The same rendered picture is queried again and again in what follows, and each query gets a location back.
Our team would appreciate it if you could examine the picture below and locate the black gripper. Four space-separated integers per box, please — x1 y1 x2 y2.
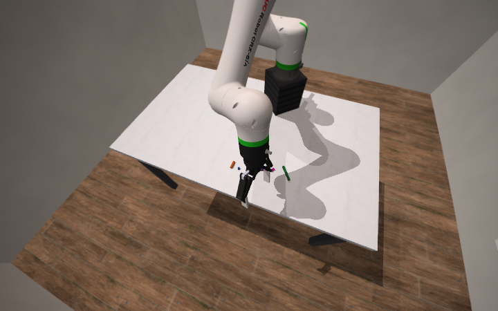
236 155 273 208

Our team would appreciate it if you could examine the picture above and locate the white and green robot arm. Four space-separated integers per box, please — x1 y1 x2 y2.
208 0 308 161

